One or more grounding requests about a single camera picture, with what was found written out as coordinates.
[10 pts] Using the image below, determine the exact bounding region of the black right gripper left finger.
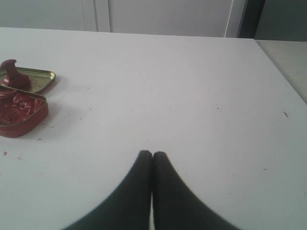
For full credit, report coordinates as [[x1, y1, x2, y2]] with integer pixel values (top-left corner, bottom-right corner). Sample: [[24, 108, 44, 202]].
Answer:
[[66, 150, 153, 230]]

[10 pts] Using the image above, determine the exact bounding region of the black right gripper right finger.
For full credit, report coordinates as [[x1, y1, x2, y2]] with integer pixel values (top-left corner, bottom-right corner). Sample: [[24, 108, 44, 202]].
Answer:
[[153, 152, 238, 230]]

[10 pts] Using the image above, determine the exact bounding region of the red stamp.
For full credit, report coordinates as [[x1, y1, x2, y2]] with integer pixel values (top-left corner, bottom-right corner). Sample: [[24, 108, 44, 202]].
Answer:
[[0, 59, 31, 90]]

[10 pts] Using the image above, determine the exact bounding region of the red ink tin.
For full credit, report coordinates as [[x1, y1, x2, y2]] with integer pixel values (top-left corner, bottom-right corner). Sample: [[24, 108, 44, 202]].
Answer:
[[0, 86, 48, 138]]

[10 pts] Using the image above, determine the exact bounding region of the gold tin lid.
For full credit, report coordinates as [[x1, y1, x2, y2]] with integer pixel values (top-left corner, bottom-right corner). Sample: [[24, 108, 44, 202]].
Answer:
[[0, 66, 56, 94]]

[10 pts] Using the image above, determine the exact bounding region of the white cabinet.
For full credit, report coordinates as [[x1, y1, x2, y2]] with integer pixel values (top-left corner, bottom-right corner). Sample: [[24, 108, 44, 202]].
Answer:
[[0, 0, 264, 38]]

